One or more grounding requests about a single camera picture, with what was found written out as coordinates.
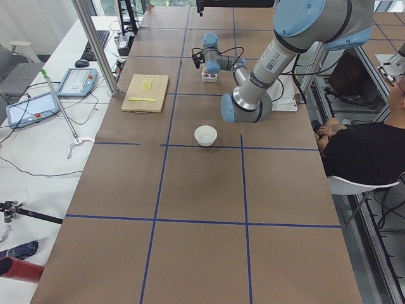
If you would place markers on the clear plastic egg box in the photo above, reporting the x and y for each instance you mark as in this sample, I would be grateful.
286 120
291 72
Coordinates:
208 77

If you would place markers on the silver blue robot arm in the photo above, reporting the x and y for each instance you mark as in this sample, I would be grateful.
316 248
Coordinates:
297 25

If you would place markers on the white bowl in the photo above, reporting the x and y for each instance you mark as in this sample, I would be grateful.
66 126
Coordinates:
205 135

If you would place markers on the bamboo cutting board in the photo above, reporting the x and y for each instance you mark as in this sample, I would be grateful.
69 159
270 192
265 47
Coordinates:
157 91

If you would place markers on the yellow plastic knife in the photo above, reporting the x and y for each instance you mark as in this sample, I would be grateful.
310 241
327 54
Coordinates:
142 99

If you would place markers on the white chair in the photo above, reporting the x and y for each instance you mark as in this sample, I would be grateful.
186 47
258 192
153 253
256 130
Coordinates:
344 187

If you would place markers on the teach pendant far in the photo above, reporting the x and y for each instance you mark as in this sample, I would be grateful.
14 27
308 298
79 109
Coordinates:
77 82

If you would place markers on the teach pendant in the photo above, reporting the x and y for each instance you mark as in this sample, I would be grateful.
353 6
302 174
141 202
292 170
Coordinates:
77 82
32 110

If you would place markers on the black computer mouse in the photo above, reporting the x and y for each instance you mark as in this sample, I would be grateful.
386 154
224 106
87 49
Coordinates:
81 63

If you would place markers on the seated person black shirt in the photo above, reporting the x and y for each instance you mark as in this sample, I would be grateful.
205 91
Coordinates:
368 153

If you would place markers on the teach pendant near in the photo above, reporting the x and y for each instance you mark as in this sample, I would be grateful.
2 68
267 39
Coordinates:
32 110

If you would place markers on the black tripod rod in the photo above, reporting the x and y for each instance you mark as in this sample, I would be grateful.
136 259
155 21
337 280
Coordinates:
11 209

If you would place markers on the blue patterned cloth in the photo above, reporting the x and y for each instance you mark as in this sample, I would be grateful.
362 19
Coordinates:
22 251

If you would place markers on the red cylinder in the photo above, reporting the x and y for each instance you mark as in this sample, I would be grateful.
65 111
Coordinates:
21 270

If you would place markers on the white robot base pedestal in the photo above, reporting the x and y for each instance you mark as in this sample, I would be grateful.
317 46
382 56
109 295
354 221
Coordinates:
282 93

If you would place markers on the grabber stick green handle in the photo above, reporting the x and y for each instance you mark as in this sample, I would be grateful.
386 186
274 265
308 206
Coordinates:
77 140

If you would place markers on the aluminium frame post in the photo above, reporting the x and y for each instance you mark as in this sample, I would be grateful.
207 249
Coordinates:
90 31

